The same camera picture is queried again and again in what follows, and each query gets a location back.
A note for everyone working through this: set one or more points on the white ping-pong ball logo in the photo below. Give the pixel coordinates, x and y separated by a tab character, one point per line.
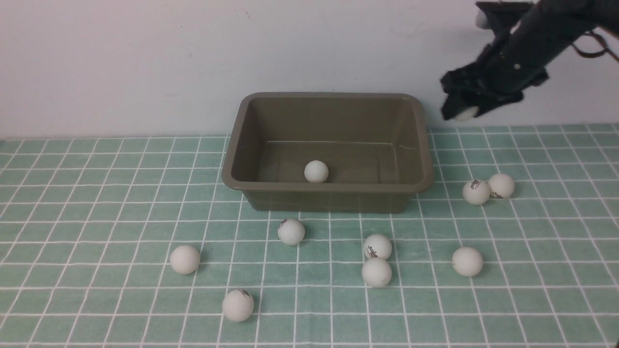
377	246
476	192

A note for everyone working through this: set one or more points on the white ping-pong ball mid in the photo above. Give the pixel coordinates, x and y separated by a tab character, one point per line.
467	261

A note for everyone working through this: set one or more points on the white ping-pong ball printed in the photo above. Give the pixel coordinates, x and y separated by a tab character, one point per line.
501	186

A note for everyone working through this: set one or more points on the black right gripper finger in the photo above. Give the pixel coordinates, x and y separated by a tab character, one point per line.
456	102
464	78

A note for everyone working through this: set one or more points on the green checkered tablecloth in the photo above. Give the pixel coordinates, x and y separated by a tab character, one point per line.
88	226

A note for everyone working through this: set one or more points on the olive green plastic bin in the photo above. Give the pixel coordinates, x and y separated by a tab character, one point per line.
375	145

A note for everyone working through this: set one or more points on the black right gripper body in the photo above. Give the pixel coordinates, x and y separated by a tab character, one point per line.
518	57

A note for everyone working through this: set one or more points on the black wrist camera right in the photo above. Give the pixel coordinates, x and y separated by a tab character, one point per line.
498	15

